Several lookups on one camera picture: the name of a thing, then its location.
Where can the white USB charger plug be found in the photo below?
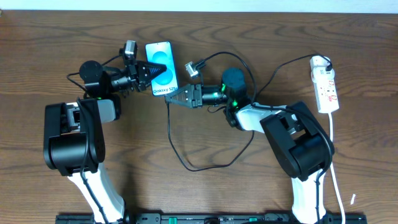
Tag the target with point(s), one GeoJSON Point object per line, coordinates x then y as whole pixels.
{"type": "Point", "coordinates": [320, 63]}

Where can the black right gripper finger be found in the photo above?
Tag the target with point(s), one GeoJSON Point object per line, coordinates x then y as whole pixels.
{"type": "Point", "coordinates": [181, 92]}
{"type": "Point", "coordinates": [175, 101]}

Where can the small white paper scrap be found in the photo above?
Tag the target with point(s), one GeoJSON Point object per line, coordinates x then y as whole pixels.
{"type": "Point", "coordinates": [352, 199]}

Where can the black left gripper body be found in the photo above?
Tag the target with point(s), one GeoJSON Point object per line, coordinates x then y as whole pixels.
{"type": "Point", "coordinates": [134, 74]}

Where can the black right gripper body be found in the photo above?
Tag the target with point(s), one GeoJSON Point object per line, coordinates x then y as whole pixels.
{"type": "Point", "coordinates": [198, 96]}

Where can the blue Galaxy smartphone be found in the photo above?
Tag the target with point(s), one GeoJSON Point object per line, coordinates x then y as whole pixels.
{"type": "Point", "coordinates": [161, 54]}

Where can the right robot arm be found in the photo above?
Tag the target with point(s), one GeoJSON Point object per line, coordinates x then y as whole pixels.
{"type": "Point", "coordinates": [301, 146]}

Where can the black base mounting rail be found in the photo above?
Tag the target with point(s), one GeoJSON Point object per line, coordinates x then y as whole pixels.
{"type": "Point", "coordinates": [156, 218]}

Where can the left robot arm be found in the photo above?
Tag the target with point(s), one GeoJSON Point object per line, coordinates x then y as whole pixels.
{"type": "Point", "coordinates": [74, 142]}

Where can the white power strip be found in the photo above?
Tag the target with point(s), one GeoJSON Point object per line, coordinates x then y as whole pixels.
{"type": "Point", "coordinates": [325, 90]}

